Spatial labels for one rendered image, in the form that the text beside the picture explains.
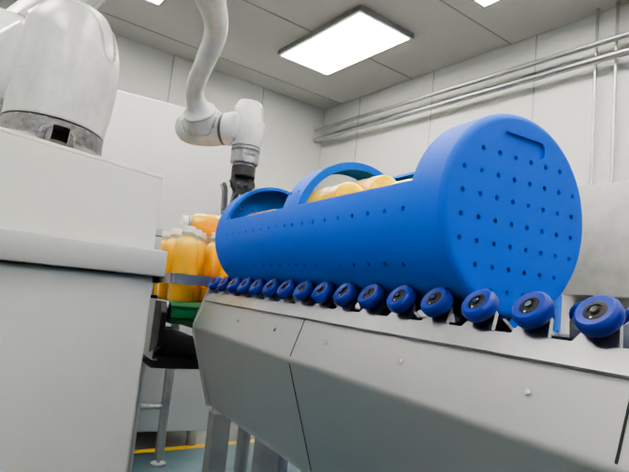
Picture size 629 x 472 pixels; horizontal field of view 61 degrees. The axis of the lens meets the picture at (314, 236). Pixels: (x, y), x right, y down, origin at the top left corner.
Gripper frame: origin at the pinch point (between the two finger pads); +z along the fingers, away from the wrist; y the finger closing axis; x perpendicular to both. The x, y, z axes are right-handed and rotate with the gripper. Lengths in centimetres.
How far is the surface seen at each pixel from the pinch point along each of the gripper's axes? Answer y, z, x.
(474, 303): -7, 18, -109
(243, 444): 20, 72, 25
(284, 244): -11, 9, -61
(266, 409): -8, 43, -52
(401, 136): 281, -166, 307
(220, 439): -6, 57, -21
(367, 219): -11, 7, -90
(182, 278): -16.4, 16.6, -4.9
